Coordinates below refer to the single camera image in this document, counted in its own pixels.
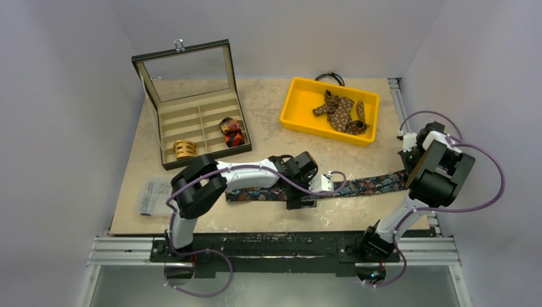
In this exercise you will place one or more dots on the orange navy rolled tie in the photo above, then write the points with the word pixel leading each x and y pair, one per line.
pixel 231 130

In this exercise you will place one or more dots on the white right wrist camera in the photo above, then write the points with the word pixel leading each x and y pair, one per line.
pixel 409 140

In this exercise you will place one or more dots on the tan patterned rolled tie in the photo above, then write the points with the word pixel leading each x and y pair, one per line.
pixel 183 149

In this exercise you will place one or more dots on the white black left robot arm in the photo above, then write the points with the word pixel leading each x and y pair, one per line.
pixel 196 189

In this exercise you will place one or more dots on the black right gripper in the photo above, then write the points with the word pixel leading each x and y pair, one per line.
pixel 411 160

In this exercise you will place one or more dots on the yellow plastic tray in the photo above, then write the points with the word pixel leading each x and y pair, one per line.
pixel 305 94

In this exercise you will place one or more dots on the clear plastic screw box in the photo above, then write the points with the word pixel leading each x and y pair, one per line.
pixel 152 197

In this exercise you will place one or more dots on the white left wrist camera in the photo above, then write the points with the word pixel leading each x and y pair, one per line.
pixel 321 183

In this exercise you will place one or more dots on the brown floral tie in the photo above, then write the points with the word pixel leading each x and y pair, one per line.
pixel 344 114

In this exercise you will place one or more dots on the aluminium frame rail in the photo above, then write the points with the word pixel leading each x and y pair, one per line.
pixel 123 275

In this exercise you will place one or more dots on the black tie storage box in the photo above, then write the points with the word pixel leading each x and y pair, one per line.
pixel 191 89

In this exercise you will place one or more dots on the black mounting base rail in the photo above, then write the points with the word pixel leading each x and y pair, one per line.
pixel 279 252

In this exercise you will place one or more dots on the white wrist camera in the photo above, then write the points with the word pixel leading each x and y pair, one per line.
pixel 321 183
pixel 409 140

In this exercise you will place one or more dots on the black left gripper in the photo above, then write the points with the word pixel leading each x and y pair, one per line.
pixel 293 199

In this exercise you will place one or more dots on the navy floral tie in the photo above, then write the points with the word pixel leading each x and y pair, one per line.
pixel 387 183

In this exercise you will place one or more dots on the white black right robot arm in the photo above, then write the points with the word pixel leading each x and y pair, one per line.
pixel 436 170

